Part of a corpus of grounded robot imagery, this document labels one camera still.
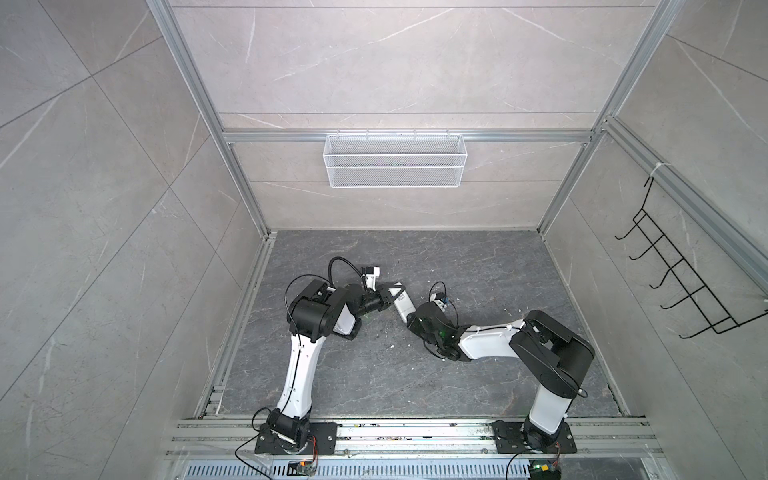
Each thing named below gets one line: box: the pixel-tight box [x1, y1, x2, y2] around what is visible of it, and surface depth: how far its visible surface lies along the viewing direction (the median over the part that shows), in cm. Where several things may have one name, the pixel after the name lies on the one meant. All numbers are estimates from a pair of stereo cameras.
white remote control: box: [388, 281, 417, 324], surface depth 96 cm
